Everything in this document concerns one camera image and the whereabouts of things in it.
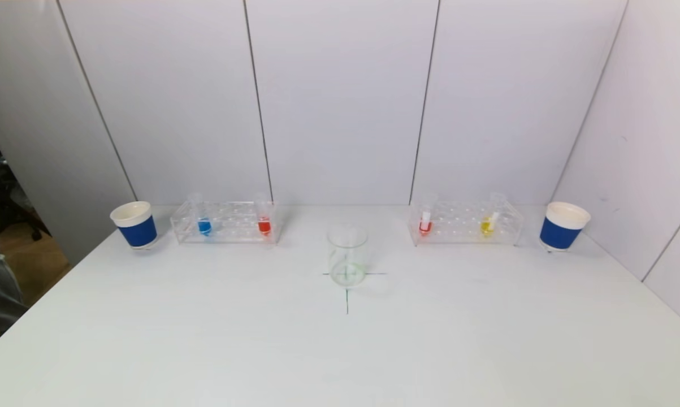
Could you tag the clear glass beaker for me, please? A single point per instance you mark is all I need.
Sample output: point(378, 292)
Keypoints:
point(347, 254)

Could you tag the yellow pigment test tube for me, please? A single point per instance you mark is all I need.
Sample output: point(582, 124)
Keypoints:
point(486, 227)

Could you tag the blue pigment test tube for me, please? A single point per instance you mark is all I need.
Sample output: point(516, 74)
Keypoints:
point(204, 226)

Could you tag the clear acrylic test tube rack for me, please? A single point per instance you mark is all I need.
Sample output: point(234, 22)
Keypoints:
point(232, 223)
point(458, 223)

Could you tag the black office chair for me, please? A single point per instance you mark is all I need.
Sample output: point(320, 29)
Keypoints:
point(0, 181)

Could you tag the blue white paper cup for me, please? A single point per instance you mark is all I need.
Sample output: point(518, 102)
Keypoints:
point(138, 232)
point(560, 233)

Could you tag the red pigment test tube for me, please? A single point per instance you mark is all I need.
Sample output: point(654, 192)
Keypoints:
point(264, 226)

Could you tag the white labelled red pigment tube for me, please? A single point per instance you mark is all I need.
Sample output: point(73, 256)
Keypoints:
point(425, 226)

